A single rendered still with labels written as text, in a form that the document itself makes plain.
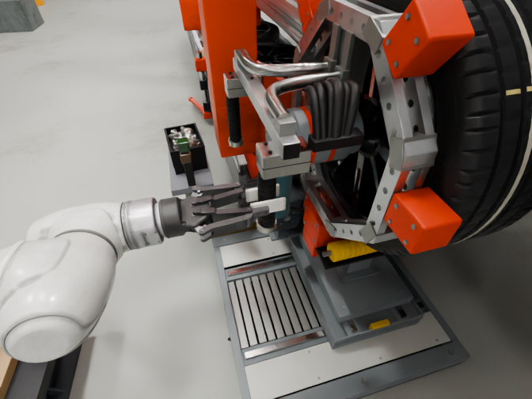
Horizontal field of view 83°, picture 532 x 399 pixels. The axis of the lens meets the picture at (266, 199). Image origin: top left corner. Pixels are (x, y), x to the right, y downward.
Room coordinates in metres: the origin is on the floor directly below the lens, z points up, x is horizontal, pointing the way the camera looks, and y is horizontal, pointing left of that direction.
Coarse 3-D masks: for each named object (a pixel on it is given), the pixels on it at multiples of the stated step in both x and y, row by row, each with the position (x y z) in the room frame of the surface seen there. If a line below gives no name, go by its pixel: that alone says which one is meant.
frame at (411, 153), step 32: (352, 0) 0.73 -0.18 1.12; (320, 32) 0.79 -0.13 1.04; (384, 32) 0.54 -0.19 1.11; (384, 64) 0.51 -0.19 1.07; (384, 96) 0.49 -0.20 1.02; (416, 96) 0.48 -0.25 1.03; (416, 128) 0.46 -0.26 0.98; (416, 160) 0.40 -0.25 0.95; (384, 192) 0.42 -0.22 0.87; (352, 224) 0.48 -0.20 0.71; (384, 224) 0.40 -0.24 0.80
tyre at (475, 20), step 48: (384, 0) 0.69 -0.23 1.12; (480, 0) 0.56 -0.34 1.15; (528, 0) 0.58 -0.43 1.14; (480, 48) 0.48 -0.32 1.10; (480, 96) 0.43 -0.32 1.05; (528, 96) 0.45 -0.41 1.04; (480, 144) 0.40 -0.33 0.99; (336, 192) 0.72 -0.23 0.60; (480, 192) 0.38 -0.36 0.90; (528, 192) 0.41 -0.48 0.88
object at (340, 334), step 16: (304, 256) 0.79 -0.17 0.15; (304, 272) 0.71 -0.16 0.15; (320, 288) 0.64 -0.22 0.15; (320, 304) 0.56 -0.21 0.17; (416, 304) 0.56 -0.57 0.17; (320, 320) 0.53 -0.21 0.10; (352, 320) 0.49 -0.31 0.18; (368, 320) 0.51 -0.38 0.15; (384, 320) 0.49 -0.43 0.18; (400, 320) 0.50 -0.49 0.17; (416, 320) 0.51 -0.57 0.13; (336, 336) 0.45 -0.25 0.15; (352, 336) 0.44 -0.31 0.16; (368, 336) 0.46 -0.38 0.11
